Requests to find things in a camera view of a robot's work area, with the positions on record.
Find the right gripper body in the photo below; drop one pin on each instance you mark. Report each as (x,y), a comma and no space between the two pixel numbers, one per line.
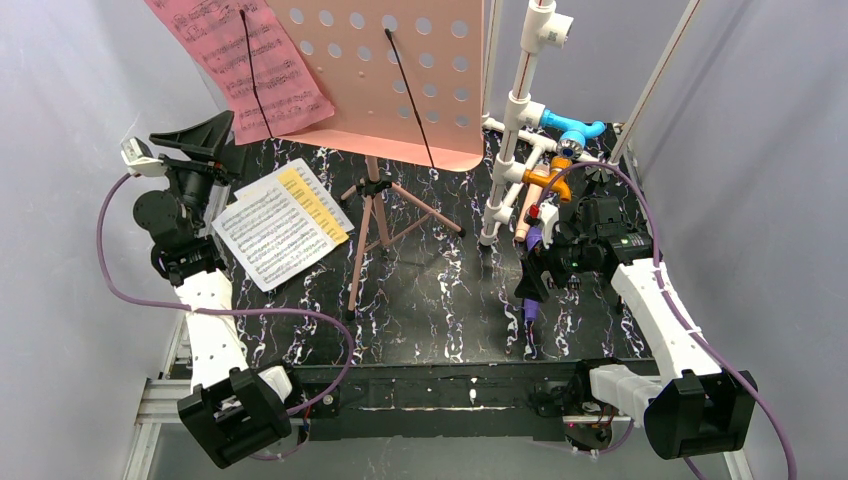
(539,266)

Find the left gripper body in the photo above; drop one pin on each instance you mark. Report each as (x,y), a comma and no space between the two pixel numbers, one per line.
(201,164)

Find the purple microphone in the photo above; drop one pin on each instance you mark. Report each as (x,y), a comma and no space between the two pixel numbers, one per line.
(531,307)

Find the pink microphone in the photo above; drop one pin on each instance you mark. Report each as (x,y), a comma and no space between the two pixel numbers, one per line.
(522,226)

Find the pink sheet music page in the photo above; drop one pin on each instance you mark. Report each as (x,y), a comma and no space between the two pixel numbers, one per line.
(246,52)

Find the white sheet music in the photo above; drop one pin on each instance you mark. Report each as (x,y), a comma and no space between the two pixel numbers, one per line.
(272,236)

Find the yellow sheet music page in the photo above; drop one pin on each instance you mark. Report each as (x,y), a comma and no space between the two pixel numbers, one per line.
(294,183)

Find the sheet music pages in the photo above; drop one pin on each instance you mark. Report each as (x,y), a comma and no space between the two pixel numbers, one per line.
(311,179)

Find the pink music stand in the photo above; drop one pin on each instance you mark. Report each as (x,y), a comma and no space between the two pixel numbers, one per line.
(405,80)

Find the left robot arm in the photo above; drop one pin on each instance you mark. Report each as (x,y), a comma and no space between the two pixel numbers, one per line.
(232,410)

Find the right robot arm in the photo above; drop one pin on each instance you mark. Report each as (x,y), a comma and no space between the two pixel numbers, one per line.
(662,331)

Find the orange faucet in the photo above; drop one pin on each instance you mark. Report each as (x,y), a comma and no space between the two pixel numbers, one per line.
(542,175)

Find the blue faucet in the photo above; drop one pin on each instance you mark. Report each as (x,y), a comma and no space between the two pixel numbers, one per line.
(574,133)

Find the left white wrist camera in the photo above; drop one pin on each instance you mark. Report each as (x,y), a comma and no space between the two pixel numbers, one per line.
(139,159)

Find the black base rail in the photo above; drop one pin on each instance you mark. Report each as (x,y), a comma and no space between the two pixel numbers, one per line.
(447,400)

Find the white pvc pipe frame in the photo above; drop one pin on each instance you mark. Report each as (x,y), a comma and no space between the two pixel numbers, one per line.
(523,140)

